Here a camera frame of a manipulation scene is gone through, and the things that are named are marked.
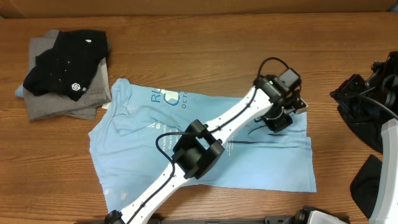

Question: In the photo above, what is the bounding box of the black cloth pile right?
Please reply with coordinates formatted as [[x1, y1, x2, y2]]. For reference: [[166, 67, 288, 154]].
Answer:
[[350, 154, 382, 219]]

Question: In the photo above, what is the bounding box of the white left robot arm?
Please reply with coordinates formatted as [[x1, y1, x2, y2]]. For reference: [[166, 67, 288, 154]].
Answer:
[[104, 72, 302, 224]]

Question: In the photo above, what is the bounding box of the light blue printed t-shirt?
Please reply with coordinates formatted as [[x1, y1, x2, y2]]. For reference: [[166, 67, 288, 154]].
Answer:
[[89, 78, 317, 210]]

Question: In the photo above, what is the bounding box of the grey folded garment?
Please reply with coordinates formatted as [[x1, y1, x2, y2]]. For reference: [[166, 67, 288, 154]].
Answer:
[[23, 30, 111, 120]]

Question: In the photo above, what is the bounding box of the light blue folded garment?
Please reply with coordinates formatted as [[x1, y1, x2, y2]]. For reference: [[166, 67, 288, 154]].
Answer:
[[14, 85, 24, 98]]

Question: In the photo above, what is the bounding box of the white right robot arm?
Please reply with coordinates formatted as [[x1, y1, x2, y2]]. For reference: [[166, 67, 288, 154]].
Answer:
[[330, 51, 397, 224]]

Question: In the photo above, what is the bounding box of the black folded garment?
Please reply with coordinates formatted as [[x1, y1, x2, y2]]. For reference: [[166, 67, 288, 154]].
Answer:
[[23, 30, 109, 101]]

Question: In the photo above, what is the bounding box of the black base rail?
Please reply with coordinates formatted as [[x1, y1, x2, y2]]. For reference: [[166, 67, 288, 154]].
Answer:
[[147, 215, 308, 224]]

